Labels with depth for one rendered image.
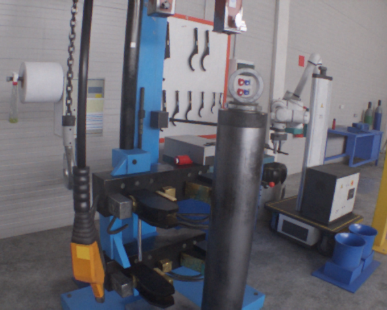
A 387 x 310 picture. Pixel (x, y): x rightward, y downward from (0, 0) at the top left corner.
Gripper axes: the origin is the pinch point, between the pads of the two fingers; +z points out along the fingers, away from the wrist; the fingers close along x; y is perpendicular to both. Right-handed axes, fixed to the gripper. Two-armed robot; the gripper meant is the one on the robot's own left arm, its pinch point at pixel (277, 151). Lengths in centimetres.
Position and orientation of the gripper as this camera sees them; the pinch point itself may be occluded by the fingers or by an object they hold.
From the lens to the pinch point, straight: 253.7
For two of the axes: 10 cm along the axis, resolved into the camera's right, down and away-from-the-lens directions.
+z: -0.7, 9.8, 2.1
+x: 8.8, -0.4, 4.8
